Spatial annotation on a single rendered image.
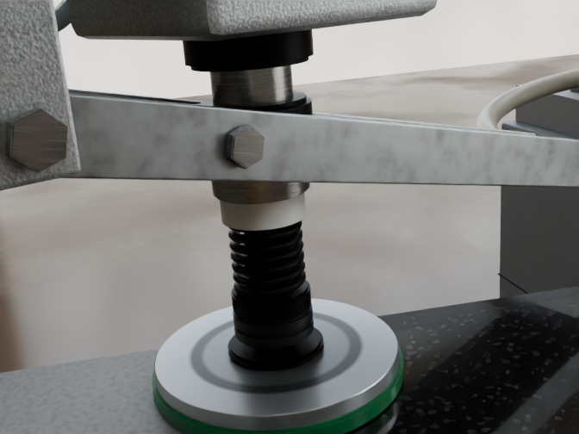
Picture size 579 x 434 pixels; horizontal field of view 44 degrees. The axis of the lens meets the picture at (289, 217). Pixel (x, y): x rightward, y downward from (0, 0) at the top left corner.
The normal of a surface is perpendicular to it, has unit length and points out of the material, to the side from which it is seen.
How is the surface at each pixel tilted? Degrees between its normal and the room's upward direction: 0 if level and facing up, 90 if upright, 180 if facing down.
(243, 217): 90
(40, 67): 90
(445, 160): 90
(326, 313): 0
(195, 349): 0
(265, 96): 90
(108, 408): 0
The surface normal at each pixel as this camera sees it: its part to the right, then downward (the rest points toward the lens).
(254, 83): 0.15, 0.29
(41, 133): 0.60, 0.19
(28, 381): -0.07, -0.95
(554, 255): -0.97, 0.14
